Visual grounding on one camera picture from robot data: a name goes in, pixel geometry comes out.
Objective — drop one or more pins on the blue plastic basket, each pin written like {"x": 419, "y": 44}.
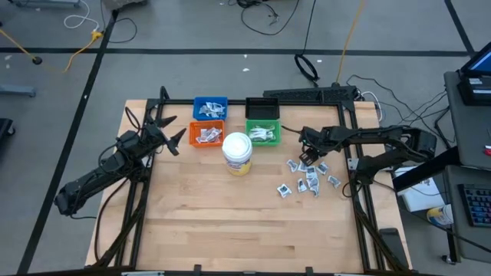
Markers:
{"x": 196, "y": 101}

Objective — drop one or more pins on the black laptop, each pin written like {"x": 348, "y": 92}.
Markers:
{"x": 475, "y": 88}

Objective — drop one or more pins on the black backlit keyboard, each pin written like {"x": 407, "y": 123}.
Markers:
{"x": 477, "y": 205}

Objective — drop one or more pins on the green striped bandage wrapper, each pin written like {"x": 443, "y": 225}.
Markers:
{"x": 264, "y": 128}
{"x": 269, "y": 140}

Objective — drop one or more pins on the orange plastic basket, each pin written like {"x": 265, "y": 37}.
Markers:
{"x": 193, "y": 126}

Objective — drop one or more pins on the black plastic basket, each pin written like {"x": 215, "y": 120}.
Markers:
{"x": 262, "y": 109}

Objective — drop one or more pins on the grey side table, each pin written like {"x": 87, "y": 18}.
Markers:
{"x": 468, "y": 134}

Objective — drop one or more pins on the small wipes canister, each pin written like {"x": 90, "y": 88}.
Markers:
{"x": 440, "y": 215}

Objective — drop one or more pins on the black table leg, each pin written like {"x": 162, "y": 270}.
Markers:
{"x": 426, "y": 170}

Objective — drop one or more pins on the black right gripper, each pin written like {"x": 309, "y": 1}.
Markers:
{"x": 314, "y": 138}

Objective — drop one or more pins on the white bow-shaped wrapper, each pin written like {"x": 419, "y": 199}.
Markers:
{"x": 267, "y": 135}
{"x": 258, "y": 133}

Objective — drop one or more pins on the wooden desk grey legs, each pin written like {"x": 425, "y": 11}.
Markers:
{"x": 42, "y": 3}

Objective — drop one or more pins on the black aluminium table frame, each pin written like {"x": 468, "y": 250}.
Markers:
{"x": 236, "y": 102}

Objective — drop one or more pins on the grey metal mount plate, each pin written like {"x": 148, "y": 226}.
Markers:
{"x": 353, "y": 163}

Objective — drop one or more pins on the green plastic basket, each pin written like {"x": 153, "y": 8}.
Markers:
{"x": 278, "y": 134}

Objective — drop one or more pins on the crumpled paper scraps right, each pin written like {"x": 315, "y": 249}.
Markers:
{"x": 312, "y": 181}

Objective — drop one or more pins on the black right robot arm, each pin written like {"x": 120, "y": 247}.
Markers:
{"x": 376, "y": 134}

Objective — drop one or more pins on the Lysol wipes canister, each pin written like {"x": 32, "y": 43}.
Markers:
{"x": 237, "y": 147}

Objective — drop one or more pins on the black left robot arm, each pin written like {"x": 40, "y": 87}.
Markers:
{"x": 96, "y": 180}

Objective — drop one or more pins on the small red item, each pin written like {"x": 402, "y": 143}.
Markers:
{"x": 488, "y": 150}

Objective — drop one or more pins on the black flat panel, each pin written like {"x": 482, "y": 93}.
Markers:
{"x": 393, "y": 249}

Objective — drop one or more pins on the black chair base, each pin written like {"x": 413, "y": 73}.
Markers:
{"x": 4, "y": 134}

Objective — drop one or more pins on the alcohol antiseptic pad packet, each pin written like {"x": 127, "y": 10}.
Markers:
{"x": 219, "y": 107}
{"x": 203, "y": 110}
{"x": 210, "y": 105}
{"x": 215, "y": 114}

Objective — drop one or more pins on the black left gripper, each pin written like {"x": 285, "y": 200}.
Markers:
{"x": 157, "y": 136}

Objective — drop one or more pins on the grey desk foot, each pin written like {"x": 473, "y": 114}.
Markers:
{"x": 15, "y": 91}

